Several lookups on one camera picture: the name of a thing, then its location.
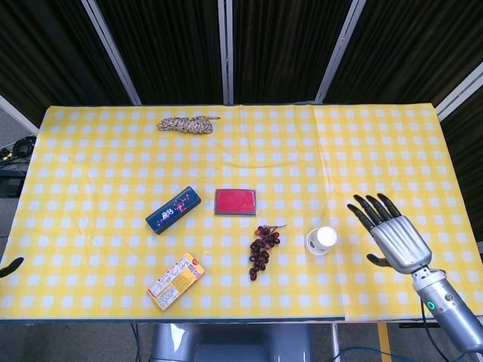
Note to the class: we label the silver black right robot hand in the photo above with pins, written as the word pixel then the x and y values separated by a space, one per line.
pixel 400 245

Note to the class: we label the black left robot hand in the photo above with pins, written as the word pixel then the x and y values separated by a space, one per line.
pixel 11 265

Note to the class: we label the white yogurt cup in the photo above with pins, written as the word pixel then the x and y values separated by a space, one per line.
pixel 326 237

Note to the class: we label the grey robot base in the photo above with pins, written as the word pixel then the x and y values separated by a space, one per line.
pixel 226 339

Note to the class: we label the black equipment box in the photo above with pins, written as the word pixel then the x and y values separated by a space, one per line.
pixel 11 184

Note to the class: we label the white table leg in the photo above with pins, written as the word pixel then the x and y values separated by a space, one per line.
pixel 335 339

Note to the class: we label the dark red grape bunch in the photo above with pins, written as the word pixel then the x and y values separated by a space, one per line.
pixel 260 249

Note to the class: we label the yellow checked tablecloth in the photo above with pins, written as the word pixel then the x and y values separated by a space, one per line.
pixel 113 169

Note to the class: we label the yellow printed food box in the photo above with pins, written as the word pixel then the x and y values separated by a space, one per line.
pixel 175 283

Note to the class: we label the red ink stamp pad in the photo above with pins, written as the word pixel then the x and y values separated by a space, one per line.
pixel 235 201

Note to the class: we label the dark blue floral box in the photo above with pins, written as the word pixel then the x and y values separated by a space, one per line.
pixel 173 209

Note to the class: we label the white partition frame post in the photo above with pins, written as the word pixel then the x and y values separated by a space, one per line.
pixel 19 113
pixel 109 49
pixel 337 49
pixel 460 92
pixel 226 56

